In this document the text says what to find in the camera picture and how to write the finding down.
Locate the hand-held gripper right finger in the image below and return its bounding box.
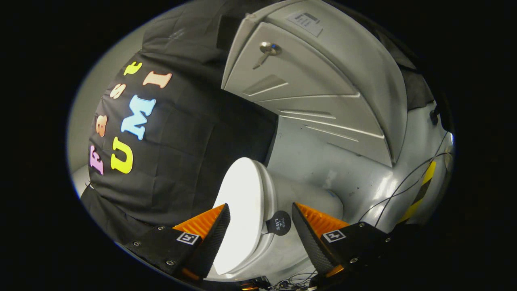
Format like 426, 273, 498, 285
292, 202, 398, 285

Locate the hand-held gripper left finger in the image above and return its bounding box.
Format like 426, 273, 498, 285
123, 203, 231, 282

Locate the black round lid pull tab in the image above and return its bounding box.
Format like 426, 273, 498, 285
265, 211, 292, 236

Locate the white ceramic toilet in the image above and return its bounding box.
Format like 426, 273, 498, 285
204, 160, 344, 282

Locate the black backdrop cloth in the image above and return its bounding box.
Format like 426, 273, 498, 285
80, 0, 436, 259

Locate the yellow black hazard tape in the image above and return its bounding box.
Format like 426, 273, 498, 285
398, 161, 437, 224

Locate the white metal cabinet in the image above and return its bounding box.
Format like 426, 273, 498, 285
221, 0, 408, 167

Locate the metal cabinet key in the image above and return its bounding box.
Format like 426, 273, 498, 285
253, 42, 282, 70

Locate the tangle of black cables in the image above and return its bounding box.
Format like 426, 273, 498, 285
242, 272, 319, 291

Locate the thin black cable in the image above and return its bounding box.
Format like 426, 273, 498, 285
359, 152, 452, 222
374, 131, 450, 227

